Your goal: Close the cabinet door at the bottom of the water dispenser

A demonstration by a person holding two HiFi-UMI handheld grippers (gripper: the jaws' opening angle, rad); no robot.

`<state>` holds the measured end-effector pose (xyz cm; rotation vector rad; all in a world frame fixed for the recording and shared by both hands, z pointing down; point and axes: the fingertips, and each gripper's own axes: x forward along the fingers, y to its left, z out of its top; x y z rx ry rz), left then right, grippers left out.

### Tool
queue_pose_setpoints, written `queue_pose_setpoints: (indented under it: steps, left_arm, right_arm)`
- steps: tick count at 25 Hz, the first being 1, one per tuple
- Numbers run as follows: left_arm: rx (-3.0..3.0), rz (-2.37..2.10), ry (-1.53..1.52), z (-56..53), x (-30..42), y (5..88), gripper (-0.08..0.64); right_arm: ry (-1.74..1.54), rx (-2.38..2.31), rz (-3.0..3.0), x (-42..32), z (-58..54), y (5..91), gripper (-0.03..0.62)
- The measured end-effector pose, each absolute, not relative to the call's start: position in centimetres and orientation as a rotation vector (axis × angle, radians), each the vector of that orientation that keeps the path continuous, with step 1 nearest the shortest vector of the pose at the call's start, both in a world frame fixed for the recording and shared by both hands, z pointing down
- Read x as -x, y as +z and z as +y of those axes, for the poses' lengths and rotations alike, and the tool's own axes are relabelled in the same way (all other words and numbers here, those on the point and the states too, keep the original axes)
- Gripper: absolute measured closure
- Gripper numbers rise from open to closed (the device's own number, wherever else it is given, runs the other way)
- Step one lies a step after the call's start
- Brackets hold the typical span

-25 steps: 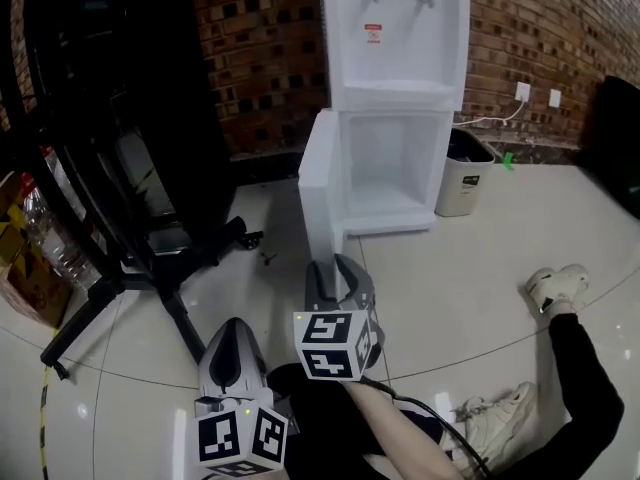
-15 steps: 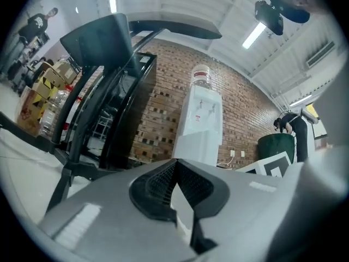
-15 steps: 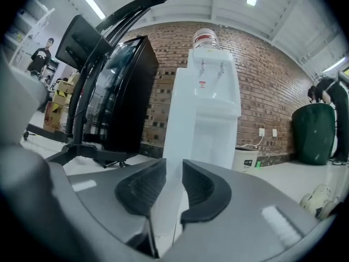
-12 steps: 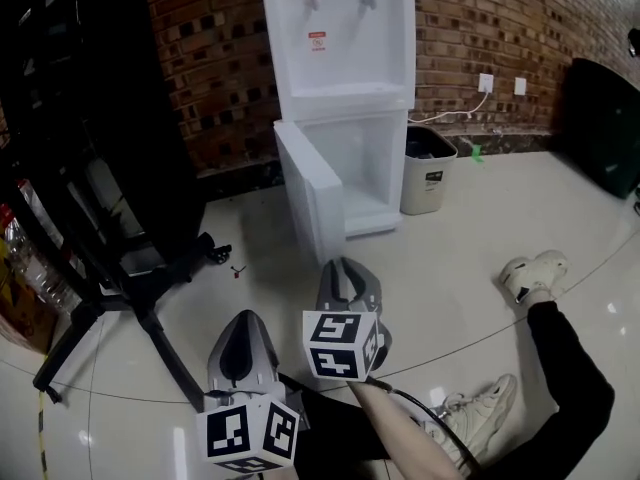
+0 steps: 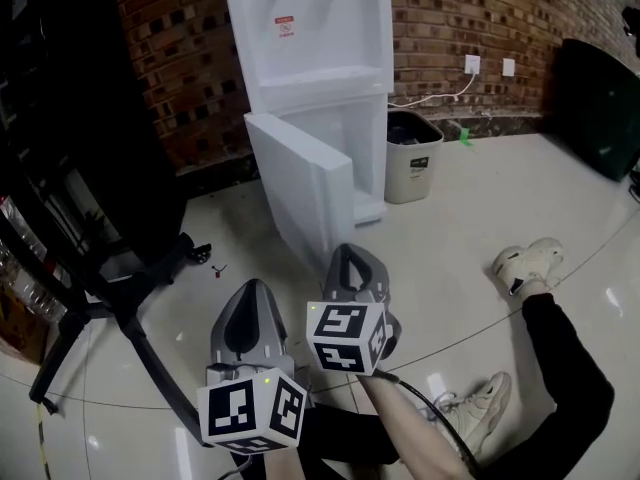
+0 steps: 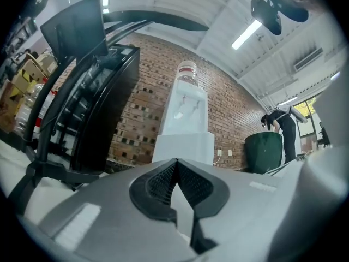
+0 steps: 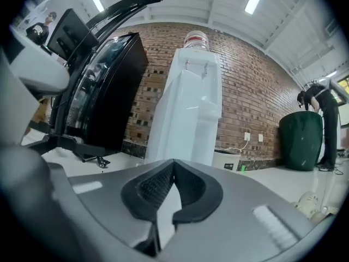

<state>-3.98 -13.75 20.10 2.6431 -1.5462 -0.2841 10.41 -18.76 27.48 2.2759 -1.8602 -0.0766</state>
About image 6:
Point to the ceiling air vent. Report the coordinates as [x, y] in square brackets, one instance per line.
[308, 59]

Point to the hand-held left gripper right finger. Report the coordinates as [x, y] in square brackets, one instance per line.
[240, 214]

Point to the black glass display fridge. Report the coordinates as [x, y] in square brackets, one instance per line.
[109, 105]

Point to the black tubular stand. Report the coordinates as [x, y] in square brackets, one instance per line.
[43, 135]

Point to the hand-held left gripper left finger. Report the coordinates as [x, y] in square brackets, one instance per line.
[109, 214]

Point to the large dark green tub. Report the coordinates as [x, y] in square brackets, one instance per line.
[263, 153]

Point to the white water dispenser cabinet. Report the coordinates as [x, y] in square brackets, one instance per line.
[188, 124]

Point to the clear water jug red label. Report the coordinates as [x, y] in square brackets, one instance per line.
[187, 74]

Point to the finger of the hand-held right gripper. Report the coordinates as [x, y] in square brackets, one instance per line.
[334, 116]
[313, 190]

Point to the black head-worn camera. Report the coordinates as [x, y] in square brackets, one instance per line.
[265, 15]

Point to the yellow black cardboard box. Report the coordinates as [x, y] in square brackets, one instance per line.
[26, 76]

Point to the brown cardboard box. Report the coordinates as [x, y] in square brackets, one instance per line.
[9, 105]

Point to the black monitor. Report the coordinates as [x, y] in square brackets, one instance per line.
[76, 29]

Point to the large clear plastic bottle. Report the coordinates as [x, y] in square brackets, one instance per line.
[30, 105]

